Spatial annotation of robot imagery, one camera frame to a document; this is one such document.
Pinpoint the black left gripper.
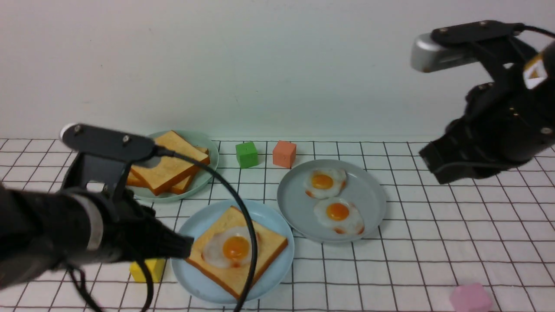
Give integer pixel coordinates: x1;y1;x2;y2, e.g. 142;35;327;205
98;190;194;263

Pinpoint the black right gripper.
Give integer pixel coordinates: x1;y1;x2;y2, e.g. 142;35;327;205
419;81;554;185

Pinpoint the toast slice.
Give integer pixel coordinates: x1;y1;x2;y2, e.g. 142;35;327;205
127;130;210;196
172;200;295;304
126;157;199;196

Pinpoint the fried egg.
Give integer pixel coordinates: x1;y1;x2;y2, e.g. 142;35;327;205
313;197;366;235
304;168;347;199
201;226;252;269

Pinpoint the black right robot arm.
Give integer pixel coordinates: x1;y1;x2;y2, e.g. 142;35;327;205
419;43;554;185

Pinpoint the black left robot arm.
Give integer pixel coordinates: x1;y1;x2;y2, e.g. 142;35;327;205
0;188;194;289

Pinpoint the yellow cube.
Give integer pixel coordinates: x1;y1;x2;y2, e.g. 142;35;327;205
129;259;166;283

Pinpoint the light blue plate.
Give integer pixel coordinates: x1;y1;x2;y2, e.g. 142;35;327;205
172;200;295;305

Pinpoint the pale green plate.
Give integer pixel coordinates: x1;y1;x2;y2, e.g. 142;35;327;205
126;130;219;203

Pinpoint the green cube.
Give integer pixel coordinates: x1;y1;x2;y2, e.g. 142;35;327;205
235;141;258;169

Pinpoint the grey plate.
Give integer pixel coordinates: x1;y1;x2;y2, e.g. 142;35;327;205
276;159;387;244

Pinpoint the orange cube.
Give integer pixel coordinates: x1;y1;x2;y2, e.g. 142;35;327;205
272;140;297;169

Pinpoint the pink cube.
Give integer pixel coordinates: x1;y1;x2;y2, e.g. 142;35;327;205
449;283;493;312

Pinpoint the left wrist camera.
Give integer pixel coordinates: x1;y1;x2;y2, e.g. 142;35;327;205
60;123;160;202

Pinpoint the black camera cable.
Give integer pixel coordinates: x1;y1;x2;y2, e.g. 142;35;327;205
65;147;259;312

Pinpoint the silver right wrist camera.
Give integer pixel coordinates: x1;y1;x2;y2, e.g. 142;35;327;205
410;20;538;83

